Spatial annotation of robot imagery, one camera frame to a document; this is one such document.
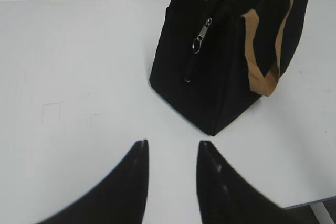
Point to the silver zipper pull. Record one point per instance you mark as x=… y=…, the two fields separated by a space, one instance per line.
x=197 y=42

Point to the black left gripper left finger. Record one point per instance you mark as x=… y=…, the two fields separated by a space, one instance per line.
x=119 y=198

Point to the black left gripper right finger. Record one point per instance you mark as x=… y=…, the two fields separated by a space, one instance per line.
x=225 y=197

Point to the black tote bag tan handles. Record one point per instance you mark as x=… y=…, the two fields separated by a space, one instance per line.
x=246 y=50

